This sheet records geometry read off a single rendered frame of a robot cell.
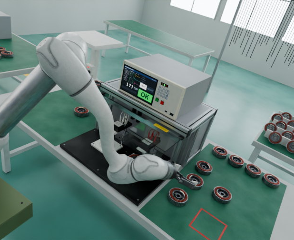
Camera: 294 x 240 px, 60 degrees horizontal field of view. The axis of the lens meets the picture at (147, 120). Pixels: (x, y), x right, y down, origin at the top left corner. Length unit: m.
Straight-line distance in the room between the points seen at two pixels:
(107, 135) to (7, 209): 0.54
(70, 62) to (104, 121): 0.25
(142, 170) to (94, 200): 1.38
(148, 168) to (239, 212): 0.76
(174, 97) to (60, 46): 0.76
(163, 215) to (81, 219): 1.00
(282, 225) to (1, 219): 1.45
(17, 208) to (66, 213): 1.07
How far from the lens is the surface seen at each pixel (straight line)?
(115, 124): 1.67
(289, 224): 1.80
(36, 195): 2.44
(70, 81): 0.86
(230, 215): 1.60
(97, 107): 0.91
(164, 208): 1.46
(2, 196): 1.33
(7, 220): 1.25
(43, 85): 1.07
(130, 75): 1.58
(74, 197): 2.41
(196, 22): 8.23
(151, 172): 1.07
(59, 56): 0.85
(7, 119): 1.18
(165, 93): 1.45
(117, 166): 1.14
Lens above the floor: 1.82
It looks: 30 degrees down
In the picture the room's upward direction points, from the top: 14 degrees clockwise
